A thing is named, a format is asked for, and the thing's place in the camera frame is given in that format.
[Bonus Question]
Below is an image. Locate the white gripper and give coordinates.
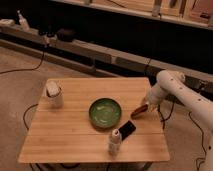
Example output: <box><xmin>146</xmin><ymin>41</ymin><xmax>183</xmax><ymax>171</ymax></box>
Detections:
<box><xmin>142</xmin><ymin>93</ymin><xmax>158</xmax><ymax>112</ymax></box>

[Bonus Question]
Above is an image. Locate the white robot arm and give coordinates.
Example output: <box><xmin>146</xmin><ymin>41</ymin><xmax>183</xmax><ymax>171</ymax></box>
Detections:
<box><xmin>142</xmin><ymin>70</ymin><xmax>213</xmax><ymax>171</ymax></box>

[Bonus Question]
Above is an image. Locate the green ceramic bowl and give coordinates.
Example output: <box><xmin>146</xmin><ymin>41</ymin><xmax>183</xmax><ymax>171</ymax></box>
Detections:
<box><xmin>89</xmin><ymin>98</ymin><xmax>122</xmax><ymax>129</ymax></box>

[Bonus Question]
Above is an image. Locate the black smartphone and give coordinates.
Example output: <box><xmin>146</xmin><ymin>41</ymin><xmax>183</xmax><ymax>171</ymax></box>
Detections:
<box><xmin>119</xmin><ymin>121</ymin><xmax>136</xmax><ymax>140</ymax></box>

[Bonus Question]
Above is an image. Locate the small white bottle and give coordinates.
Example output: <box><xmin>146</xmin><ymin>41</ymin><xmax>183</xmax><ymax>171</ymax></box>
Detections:
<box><xmin>108</xmin><ymin>129</ymin><xmax>122</xmax><ymax>155</ymax></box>

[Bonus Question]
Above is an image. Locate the wooden table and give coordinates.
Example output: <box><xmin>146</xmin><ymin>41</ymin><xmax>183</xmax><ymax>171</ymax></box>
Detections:
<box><xmin>19</xmin><ymin>77</ymin><xmax>170</xmax><ymax>163</ymax></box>

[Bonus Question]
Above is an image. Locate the white cup with lid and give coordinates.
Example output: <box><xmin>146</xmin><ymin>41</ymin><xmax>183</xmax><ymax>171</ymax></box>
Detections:
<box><xmin>46</xmin><ymin>81</ymin><xmax>63</xmax><ymax>108</ymax></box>

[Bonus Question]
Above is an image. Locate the dark round object on ledge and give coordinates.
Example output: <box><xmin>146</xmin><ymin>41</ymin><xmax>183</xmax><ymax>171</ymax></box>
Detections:
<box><xmin>56</xmin><ymin>28</ymin><xmax>75</xmax><ymax>42</ymax></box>

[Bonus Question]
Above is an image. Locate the white spray bottle background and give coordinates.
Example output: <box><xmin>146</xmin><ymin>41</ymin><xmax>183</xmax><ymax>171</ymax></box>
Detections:
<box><xmin>17</xmin><ymin>11</ymin><xmax>30</xmax><ymax>31</ymax></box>

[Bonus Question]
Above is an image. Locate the black cable on floor right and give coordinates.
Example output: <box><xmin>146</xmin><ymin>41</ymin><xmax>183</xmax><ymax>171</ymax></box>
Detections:
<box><xmin>188</xmin><ymin>111</ymin><xmax>209</xmax><ymax>171</ymax></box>

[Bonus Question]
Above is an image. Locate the black cable on floor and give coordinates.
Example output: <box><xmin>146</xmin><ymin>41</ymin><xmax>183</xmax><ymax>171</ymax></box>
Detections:
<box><xmin>188</xmin><ymin>111</ymin><xmax>209</xmax><ymax>171</ymax></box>
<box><xmin>0</xmin><ymin>44</ymin><xmax>47</xmax><ymax>76</ymax></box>

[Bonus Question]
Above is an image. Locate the black cable on floor left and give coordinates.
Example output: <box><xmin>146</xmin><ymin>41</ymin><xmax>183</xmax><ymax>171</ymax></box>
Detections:
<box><xmin>0</xmin><ymin>44</ymin><xmax>47</xmax><ymax>76</ymax></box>

